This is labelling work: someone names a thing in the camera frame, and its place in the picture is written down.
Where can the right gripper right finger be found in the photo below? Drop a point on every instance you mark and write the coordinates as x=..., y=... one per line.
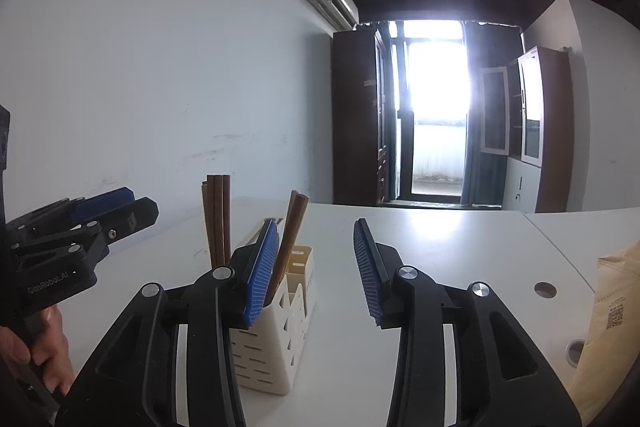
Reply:
x=456, y=343

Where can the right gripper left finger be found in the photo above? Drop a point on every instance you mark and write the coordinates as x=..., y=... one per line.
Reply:
x=130, y=378

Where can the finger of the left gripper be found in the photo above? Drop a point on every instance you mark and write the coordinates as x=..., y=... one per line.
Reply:
x=88, y=209
x=127, y=220

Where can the dark brown wooden chopstick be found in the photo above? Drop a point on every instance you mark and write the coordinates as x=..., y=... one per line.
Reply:
x=208, y=224

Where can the person's left hand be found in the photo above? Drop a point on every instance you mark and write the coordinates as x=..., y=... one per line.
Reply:
x=49, y=351

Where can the brown paper bag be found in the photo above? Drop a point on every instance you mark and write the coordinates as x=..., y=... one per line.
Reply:
x=612, y=344

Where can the cream plastic utensil holder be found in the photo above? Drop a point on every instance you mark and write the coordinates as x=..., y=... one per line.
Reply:
x=267, y=356

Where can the dark brown tall cabinet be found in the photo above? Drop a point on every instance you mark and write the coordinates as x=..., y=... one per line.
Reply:
x=359, y=140

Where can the brown white glass-door cabinet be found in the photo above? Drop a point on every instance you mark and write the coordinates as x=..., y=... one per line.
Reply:
x=541, y=132

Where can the balcony glass door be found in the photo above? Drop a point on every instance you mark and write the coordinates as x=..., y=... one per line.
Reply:
x=432, y=96

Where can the dark blue curtain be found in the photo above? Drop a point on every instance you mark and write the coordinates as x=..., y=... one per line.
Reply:
x=491, y=48

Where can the table cable grommet hole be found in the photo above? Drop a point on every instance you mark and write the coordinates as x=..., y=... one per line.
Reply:
x=545, y=290

